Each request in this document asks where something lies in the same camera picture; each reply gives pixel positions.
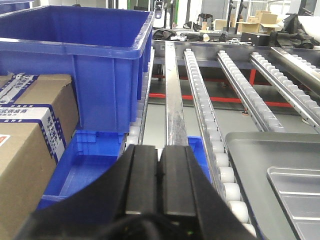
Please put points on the flat steel divider rail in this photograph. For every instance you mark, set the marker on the flat steel divider rail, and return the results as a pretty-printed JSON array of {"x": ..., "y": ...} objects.
[{"x": 175, "y": 129}]

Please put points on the cardboard box with blue tape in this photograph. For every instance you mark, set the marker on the cardboard box with blue tape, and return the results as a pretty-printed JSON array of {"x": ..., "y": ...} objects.
[{"x": 38, "y": 115}]

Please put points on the large blue plastic bin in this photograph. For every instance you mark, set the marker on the large blue plastic bin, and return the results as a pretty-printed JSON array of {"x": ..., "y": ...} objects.
[{"x": 106, "y": 51}]

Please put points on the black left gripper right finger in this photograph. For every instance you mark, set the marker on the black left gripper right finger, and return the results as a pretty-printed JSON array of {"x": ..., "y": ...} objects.
[{"x": 191, "y": 202}]

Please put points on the white roller conveyor rail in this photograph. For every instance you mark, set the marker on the white roller conveyor rail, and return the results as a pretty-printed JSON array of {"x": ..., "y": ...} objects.
[{"x": 221, "y": 173}]

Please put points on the silver ribbed metal tray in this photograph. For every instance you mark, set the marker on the silver ribbed metal tray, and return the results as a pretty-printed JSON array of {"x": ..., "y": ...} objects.
[{"x": 298, "y": 192}]

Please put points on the large grey outer tray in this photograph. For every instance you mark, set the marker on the large grey outer tray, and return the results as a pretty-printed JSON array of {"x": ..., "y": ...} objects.
[{"x": 252, "y": 153}]

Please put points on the lower blue plastic bin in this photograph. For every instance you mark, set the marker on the lower blue plastic bin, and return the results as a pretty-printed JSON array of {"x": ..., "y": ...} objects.
[{"x": 88, "y": 156}]

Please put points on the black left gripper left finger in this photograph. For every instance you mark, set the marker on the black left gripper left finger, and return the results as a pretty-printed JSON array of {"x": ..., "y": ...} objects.
[{"x": 121, "y": 204}]

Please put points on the open cardboard boxes background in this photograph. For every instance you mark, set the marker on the open cardboard boxes background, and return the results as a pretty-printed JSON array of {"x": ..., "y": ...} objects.
[{"x": 263, "y": 22}]

